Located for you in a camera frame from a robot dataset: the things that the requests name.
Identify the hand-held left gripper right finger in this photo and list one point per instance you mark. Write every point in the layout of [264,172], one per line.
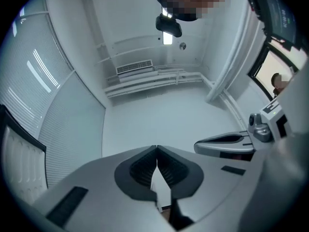
[217,190]

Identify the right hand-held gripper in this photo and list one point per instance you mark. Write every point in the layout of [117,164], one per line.
[270,120]

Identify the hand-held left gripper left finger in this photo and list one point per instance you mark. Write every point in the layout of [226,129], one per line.
[96,190]

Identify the black window frame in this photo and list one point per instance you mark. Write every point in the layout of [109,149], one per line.
[257,64]

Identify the glass partition with blinds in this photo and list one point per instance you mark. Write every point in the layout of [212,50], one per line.
[36,81]

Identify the ceiling light strip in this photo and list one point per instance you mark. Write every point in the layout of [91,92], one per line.
[167,39]

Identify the black head camera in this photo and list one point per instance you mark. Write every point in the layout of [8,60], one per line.
[169,25]

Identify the white vertical pipes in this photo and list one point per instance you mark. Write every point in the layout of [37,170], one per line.
[231,105]

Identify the round ceiling fixture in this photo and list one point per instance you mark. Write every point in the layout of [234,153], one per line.
[183,46]

